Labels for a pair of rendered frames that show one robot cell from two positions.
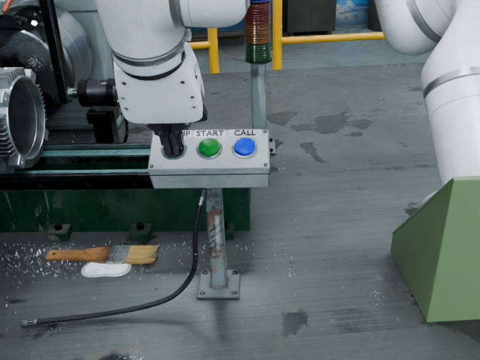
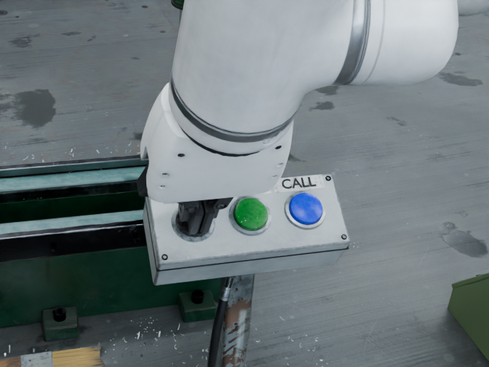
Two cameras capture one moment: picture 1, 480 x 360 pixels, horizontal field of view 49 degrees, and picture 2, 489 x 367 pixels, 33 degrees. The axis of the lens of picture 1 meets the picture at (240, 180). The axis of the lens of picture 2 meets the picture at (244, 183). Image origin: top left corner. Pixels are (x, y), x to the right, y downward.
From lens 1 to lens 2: 0.30 m
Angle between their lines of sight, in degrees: 18
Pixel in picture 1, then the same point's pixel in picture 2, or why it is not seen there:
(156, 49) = (281, 118)
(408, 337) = not seen: outside the picture
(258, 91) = not seen: hidden behind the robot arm
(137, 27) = (273, 94)
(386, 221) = (423, 258)
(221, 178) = (271, 262)
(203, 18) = (388, 79)
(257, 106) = not seen: hidden behind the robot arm
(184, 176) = (215, 265)
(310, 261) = (345, 343)
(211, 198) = (239, 287)
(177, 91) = (264, 159)
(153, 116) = (202, 193)
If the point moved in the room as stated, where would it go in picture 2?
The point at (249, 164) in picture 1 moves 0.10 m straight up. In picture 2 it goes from (319, 238) to (335, 140)
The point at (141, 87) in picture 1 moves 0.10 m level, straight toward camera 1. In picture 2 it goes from (210, 159) to (286, 245)
